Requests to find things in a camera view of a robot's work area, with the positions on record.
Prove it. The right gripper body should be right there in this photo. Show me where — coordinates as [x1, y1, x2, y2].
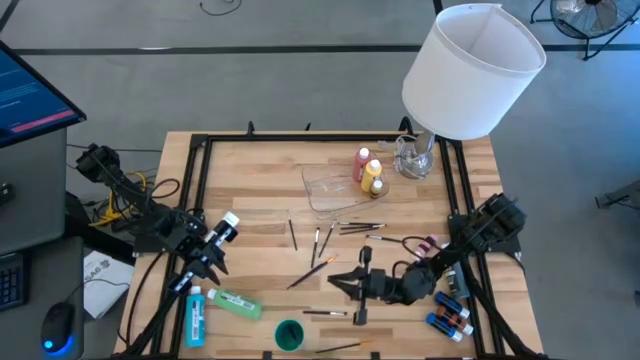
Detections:
[352, 244, 405, 328]

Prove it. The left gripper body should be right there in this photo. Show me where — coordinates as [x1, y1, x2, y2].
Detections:
[163, 218, 241, 302]

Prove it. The clear plastic bin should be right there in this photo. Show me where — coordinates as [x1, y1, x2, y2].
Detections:
[300, 162, 392, 220]

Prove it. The large yellow paint bottle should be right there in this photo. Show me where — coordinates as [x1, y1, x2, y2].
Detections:
[360, 158, 384, 194]

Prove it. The red paint bottle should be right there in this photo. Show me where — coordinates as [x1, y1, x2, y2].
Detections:
[352, 146, 373, 183]

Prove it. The green paint bottle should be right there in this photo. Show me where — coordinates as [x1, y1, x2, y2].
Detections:
[206, 287, 265, 322]

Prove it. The teal paint bottle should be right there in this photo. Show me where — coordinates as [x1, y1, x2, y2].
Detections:
[184, 285, 207, 349]

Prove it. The small pink paint bottle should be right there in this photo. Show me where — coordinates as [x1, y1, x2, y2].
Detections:
[417, 233, 441, 257]

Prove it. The small blue paint bottle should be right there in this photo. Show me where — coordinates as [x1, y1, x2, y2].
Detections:
[433, 290, 472, 320]
[425, 311, 464, 344]

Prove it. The small brown paint bottle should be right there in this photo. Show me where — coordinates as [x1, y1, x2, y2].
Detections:
[436, 305, 475, 337]

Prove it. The green plastic cup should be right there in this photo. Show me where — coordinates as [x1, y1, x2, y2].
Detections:
[273, 319, 306, 353]

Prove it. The white paper booklet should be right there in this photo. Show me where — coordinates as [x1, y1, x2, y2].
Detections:
[82, 248, 135, 320]

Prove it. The black computer mouse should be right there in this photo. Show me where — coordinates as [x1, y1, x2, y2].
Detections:
[39, 300, 77, 357]

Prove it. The grey desk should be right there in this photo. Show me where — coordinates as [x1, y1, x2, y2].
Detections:
[0, 127, 86, 360]

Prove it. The black keyboard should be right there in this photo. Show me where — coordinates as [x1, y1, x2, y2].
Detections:
[0, 251, 30, 312]

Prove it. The computer monitor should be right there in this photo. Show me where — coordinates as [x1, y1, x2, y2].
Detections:
[0, 39, 88, 150]

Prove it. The table lamp white shade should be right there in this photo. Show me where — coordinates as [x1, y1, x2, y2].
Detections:
[401, 2, 548, 180]

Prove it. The black equipment leg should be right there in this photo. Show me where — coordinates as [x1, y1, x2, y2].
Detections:
[594, 178, 640, 210]

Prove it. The black floor fan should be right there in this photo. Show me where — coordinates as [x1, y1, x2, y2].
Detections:
[529, 0, 640, 62]

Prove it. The yellow cable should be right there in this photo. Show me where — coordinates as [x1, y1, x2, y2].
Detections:
[89, 171, 150, 227]

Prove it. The clear bundled lamp cord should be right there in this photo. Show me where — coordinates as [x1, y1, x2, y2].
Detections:
[383, 133, 419, 174]

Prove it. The black aluminium table frame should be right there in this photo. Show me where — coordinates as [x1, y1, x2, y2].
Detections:
[117, 118, 551, 360]

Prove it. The black floor cable loop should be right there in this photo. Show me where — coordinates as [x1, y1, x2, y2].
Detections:
[198, 0, 243, 18]

